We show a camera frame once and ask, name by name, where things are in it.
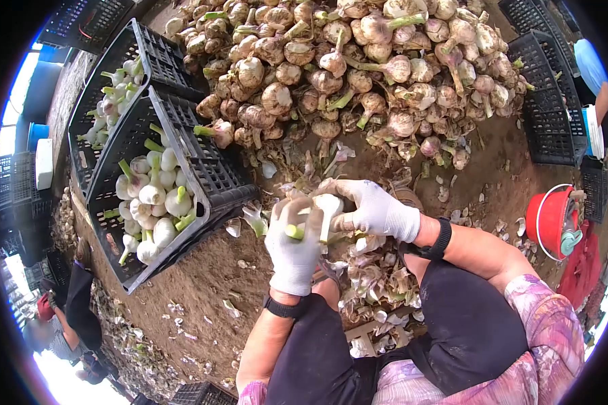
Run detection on red bucket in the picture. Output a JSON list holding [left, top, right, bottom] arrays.
[[525, 183, 587, 262]]

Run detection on stack of black crates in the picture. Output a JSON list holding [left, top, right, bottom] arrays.
[[0, 151, 54, 256]]

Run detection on low wooden stool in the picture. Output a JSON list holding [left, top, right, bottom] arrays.
[[344, 318, 417, 359]]

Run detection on person's right fingers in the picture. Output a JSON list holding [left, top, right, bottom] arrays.
[[316, 179, 382, 213]]

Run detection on black plastic crate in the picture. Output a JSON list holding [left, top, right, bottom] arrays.
[[37, 0, 135, 55], [580, 156, 608, 224], [169, 381, 240, 405], [498, 0, 582, 78], [67, 18, 209, 199], [85, 85, 260, 295], [507, 29, 589, 168]]

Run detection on teal bottle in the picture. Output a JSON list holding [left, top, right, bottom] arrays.
[[559, 228, 584, 257]]

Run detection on blue bucket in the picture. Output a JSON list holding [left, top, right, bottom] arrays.
[[27, 123, 50, 153]]

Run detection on person's right thumb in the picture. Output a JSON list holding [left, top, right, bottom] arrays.
[[329, 212, 368, 235]]

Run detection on heap of peeled garlic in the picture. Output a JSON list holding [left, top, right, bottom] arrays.
[[101, 123, 199, 267], [76, 57, 146, 151]]

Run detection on black wrist band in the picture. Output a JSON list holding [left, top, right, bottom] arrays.
[[398, 218, 453, 262], [262, 292, 311, 320]]

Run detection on white garlic bulb green stem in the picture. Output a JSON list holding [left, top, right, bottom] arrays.
[[285, 192, 346, 244]]

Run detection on person's legs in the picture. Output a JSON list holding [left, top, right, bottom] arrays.
[[265, 259, 531, 405]]

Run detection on white box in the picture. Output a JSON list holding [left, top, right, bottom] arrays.
[[34, 138, 54, 191]]

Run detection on person's right hand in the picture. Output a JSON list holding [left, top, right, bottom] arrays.
[[316, 179, 422, 244]]

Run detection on person's left hand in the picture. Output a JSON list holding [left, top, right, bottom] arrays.
[[264, 195, 326, 298]]

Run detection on red cloth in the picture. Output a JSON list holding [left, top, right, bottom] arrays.
[[556, 221, 603, 311]]

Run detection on person's body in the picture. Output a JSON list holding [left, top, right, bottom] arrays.
[[237, 273, 587, 405]]

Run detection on pile of garlic skins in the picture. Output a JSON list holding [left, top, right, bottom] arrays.
[[329, 230, 427, 357]]

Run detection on person's left fingers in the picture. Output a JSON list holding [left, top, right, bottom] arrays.
[[270, 195, 316, 230]]

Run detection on pile of unpeeled garlic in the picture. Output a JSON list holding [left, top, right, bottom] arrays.
[[164, 0, 536, 172]]

